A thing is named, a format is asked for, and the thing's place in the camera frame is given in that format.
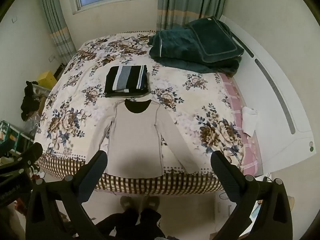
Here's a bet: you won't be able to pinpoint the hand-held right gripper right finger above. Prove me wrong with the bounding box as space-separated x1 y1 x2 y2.
211 151 293 240

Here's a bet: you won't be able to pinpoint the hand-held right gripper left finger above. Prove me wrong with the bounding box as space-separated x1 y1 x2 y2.
25 150 108 240

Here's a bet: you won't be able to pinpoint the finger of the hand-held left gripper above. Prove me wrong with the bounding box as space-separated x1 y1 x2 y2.
0 142 43 172

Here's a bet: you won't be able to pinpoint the beige long-sleeve shirt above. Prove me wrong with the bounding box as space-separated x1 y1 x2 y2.
86 99 200 179

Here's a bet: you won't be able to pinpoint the folded striped clothes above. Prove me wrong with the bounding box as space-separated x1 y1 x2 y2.
104 65 150 98

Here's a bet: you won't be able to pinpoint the green rack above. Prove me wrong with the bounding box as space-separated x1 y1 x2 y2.
0 120 35 157

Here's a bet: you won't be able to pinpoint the clear plastic bag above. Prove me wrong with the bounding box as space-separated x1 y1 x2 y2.
24 112 42 140

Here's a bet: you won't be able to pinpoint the pink checked bed sheet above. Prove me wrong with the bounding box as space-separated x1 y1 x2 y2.
219 72 263 177

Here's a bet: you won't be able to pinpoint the person's left shoe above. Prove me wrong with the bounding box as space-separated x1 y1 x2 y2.
120 196 137 211

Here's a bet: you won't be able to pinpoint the person's shoe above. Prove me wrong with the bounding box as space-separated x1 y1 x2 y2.
142 195 160 212
120 196 137 211

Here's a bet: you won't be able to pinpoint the black cloth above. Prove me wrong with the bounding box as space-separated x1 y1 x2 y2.
20 80 38 122

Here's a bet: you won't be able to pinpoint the person's black trousers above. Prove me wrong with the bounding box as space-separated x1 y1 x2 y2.
95 207 166 240

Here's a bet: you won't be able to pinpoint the white cloth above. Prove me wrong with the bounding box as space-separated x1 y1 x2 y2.
241 106 259 138

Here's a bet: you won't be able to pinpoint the white basket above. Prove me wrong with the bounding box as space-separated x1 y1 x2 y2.
32 84 52 99

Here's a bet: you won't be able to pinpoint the person's right shoe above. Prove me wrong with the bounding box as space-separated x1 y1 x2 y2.
142 195 160 212

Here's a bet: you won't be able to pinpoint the yellow box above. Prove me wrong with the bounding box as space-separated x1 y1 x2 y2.
37 71 58 90

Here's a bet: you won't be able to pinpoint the white bed headboard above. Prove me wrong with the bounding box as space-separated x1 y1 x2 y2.
220 15 315 173

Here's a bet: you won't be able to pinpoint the floral bed blanket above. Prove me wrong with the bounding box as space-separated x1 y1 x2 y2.
34 31 247 197

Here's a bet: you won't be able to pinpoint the green curtain with narrow folds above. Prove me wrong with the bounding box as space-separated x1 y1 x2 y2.
37 0 77 64

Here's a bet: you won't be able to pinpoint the dark green pillow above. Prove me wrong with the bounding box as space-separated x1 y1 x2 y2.
186 16 245 63

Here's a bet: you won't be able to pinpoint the dark green folded quilt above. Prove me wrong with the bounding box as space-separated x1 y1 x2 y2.
149 25 243 77

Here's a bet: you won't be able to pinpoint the green curtain with wide folds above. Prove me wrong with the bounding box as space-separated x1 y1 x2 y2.
156 0 229 33

